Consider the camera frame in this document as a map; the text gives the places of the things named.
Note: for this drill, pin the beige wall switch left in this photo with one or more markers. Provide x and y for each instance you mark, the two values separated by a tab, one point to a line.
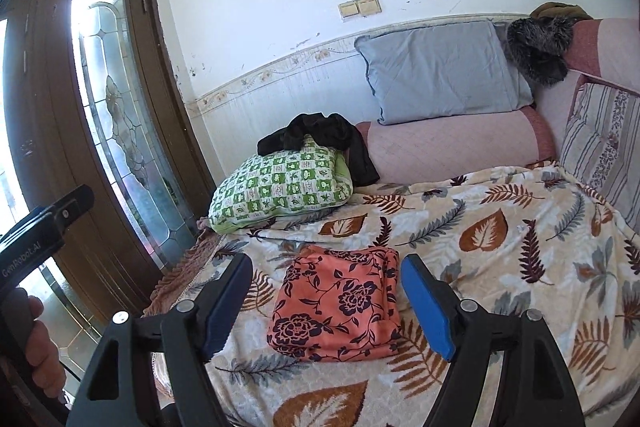
348	10

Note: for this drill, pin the green white checkered pillow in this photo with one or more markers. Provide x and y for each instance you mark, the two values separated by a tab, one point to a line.
282	184

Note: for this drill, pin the olive brown cloth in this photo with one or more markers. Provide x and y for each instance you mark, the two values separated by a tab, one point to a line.
559	9

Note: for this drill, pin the black garment on pillow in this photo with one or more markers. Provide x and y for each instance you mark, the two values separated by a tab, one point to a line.
330	131

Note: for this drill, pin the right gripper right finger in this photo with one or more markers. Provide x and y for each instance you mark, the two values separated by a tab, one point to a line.
535	388

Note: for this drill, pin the dark furry hat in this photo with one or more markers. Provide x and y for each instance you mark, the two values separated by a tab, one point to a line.
537	47

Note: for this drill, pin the orange black floral garment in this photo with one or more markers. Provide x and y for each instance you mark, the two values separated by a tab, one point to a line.
338	306

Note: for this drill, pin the pink headboard cover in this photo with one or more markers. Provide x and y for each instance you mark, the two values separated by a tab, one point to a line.
607	50

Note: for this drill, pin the striped floral cushion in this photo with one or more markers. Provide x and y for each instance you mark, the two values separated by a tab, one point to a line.
601	146

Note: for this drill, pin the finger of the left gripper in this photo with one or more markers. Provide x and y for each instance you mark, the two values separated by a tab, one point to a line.
73	205

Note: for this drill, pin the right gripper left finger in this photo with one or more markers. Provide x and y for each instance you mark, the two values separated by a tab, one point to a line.
151	371

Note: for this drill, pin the person's left hand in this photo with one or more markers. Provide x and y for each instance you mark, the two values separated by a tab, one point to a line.
41	353

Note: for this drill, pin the brown wooden glass door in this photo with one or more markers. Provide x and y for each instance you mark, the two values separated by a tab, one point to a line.
89	95

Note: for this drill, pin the leaf pattern fleece blanket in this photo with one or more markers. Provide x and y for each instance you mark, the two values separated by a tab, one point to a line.
510	238

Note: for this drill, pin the pink quilted bolster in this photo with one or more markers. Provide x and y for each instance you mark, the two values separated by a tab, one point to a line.
443	148

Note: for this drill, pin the beige wall switch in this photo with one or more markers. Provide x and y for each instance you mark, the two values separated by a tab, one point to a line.
368	7
348	10

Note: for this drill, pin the brown bed sheet edge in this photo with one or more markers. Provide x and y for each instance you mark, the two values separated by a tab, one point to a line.
172	284

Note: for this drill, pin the grey blue pillow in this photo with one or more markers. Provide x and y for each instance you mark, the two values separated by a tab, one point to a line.
440	71

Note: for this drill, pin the beige wall switch right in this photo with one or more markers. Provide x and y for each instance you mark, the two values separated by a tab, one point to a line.
368	7

